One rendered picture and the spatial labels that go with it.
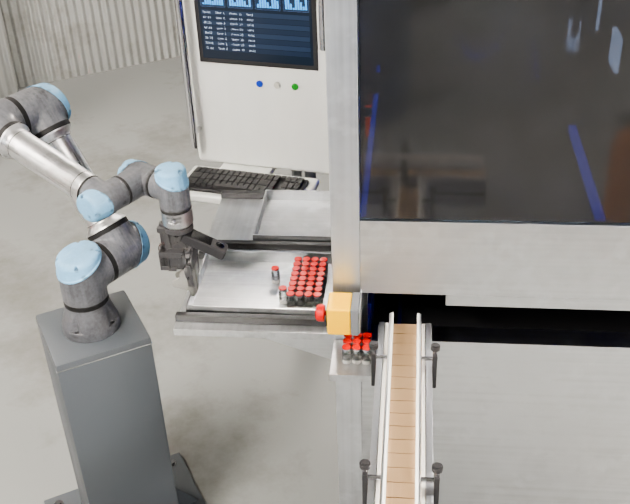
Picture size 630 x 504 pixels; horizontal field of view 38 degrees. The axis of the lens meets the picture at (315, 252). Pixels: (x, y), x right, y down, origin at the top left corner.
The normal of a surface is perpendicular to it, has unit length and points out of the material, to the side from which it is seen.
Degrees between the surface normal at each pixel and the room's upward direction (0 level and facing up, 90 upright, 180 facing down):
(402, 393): 0
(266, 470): 0
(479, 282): 90
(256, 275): 0
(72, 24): 90
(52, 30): 90
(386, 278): 90
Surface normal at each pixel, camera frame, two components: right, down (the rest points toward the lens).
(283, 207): -0.04, -0.84
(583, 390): -0.10, 0.54
